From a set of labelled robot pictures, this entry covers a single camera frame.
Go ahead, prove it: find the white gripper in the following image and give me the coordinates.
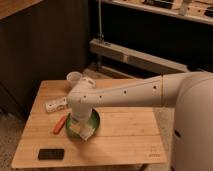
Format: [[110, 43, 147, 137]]
[[69, 106, 95, 141]]

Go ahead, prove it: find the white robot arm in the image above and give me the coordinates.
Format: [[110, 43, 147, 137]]
[[67, 72, 213, 171]]

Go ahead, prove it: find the green ceramic bowl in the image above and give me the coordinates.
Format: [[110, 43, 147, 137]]
[[65, 109, 100, 139]]

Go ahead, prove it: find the white patterned sponge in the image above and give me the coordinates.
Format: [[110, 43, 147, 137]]
[[45, 97, 67, 113]]

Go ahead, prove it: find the black rectangular sponge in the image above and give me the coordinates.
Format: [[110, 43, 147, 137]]
[[38, 148, 64, 160]]

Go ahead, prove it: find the wooden table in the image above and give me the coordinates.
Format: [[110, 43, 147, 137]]
[[12, 80, 167, 169]]

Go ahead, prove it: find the white plastic cup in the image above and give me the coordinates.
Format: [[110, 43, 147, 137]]
[[66, 71, 82, 88]]

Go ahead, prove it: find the dark wooden cabinet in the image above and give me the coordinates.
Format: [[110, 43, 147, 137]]
[[0, 0, 90, 117]]

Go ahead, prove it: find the grey metal shelf rack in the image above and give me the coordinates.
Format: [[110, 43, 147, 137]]
[[89, 0, 213, 72]]

